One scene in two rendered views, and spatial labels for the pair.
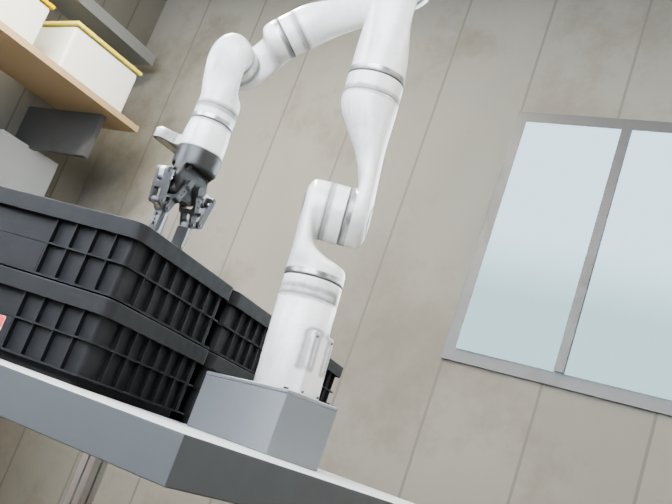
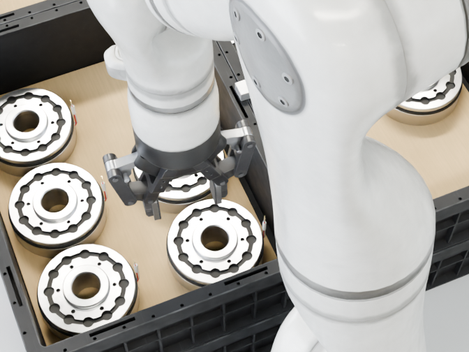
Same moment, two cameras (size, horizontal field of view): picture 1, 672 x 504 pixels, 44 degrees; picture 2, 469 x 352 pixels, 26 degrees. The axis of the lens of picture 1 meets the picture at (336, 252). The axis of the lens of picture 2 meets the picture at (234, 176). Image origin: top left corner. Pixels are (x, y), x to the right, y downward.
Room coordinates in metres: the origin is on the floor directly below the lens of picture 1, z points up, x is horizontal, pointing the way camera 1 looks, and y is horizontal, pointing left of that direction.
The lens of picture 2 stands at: (0.99, -0.11, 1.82)
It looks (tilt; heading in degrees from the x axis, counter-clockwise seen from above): 59 degrees down; 43
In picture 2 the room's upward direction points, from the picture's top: straight up
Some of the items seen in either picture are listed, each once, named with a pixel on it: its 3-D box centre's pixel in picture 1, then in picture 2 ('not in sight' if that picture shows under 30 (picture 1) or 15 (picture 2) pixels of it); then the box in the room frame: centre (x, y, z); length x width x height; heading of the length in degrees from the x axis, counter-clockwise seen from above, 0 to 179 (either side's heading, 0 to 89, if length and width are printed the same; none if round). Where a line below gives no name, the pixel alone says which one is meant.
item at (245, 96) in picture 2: not in sight; (243, 90); (1.46, 0.32, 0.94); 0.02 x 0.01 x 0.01; 66
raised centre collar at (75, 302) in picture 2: not in sight; (86, 286); (1.21, 0.31, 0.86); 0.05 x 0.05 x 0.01
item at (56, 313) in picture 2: not in sight; (86, 288); (1.21, 0.31, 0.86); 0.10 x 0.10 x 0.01
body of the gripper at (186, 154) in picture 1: (191, 175); (178, 140); (1.31, 0.26, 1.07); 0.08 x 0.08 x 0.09
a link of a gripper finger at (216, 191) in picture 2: (179, 237); (215, 186); (1.34, 0.25, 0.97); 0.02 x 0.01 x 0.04; 59
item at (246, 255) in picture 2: not in sight; (215, 241); (1.34, 0.25, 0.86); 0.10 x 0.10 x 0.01
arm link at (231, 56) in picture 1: (226, 81); (152, 21); (1.30, 0.27, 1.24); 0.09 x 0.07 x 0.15; 164
